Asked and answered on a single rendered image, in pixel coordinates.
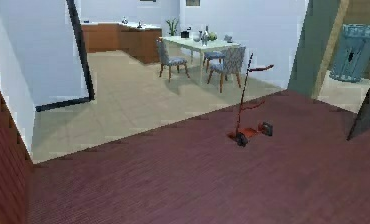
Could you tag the grey patterned dining chair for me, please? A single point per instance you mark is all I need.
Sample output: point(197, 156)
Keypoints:
point(213, 55)
point(230, 62)
point(169, 60)

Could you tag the red hand truck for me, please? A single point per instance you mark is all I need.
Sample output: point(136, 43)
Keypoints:
point(244, 132)

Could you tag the pale green dining table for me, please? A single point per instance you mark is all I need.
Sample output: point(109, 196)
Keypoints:
point(206, 45)

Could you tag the clear glass bottle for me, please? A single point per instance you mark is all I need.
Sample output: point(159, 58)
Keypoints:
point(205, 37)

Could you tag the black toaster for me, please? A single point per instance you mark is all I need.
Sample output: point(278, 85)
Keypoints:
point(185, 33)

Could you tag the green round vegetable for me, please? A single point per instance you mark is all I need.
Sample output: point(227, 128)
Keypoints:
point(212, 36)

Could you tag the small grey bowl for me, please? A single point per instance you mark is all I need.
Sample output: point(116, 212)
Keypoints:
point(228, 38)

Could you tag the green house plant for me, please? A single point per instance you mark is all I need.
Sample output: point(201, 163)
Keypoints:
point(172, 26)

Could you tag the brown kitchen counter cabinet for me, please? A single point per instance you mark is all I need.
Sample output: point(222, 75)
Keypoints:
point(126, 40)

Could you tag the dark sink faucet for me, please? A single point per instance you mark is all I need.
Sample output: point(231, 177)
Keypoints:
point(139, 25)

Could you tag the blue patterned cabinet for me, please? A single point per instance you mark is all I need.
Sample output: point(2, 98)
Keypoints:
point(354, 53)

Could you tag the dark red wooden furniture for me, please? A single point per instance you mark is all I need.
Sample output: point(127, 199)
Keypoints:
point(8, 166)

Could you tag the dark framed wall picture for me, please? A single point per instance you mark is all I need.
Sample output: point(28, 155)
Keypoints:
point(148, 0)
point(193, 2)

